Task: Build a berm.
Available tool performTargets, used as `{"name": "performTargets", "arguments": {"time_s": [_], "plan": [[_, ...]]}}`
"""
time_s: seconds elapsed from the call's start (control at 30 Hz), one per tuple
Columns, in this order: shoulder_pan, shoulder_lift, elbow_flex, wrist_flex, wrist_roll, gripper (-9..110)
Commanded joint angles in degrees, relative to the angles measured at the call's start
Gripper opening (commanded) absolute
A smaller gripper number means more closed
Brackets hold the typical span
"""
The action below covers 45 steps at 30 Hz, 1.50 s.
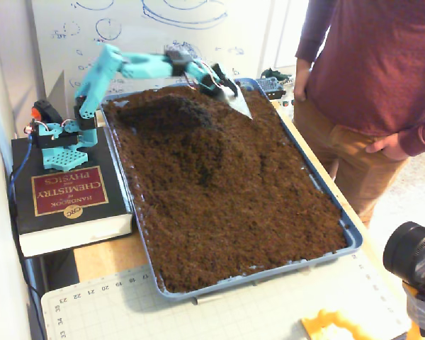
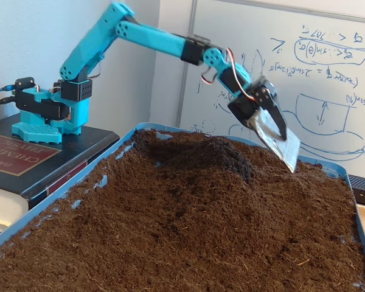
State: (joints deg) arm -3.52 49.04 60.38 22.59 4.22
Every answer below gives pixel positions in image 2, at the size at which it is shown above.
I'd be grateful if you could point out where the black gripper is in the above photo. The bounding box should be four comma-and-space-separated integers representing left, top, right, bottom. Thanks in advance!
227, 75, 301, 174

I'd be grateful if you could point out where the brown soil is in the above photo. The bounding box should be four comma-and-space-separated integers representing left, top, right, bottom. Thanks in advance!
0, 127, 365, 292

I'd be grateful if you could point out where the whiteboard with blue drawings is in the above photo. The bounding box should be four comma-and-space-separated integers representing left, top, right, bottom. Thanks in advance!
178, 0, 365, 180

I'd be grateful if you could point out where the blue plastic tray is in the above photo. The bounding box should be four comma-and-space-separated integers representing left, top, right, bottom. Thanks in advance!
0, 122, 365, 292

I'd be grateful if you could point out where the black chemistry physics handbook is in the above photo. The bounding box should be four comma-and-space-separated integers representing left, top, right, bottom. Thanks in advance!
0, 114, 121, 235

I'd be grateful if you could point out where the blue cable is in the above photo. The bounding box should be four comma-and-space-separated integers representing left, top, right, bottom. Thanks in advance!
0, 85, 16, 103

